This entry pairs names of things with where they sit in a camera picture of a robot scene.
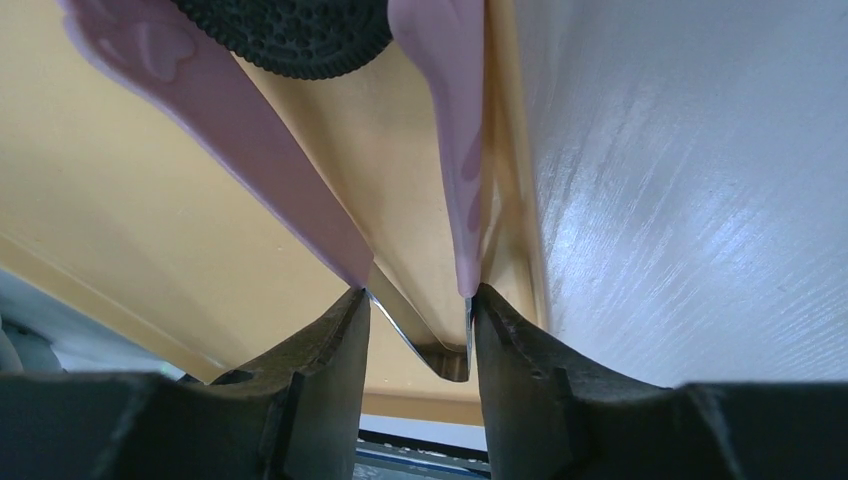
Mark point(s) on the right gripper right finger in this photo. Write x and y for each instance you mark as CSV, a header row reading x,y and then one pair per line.
x,y
550,412

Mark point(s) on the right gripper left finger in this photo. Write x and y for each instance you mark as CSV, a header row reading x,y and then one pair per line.
x,y
291,413

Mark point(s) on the yellow serving tray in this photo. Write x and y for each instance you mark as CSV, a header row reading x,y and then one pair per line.
x,y
110,207

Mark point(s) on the pink handled metal tongs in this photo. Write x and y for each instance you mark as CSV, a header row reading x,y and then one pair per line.
x,y
155,51

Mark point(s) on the black round cookie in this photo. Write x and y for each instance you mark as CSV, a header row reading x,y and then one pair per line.
x,y
300,39

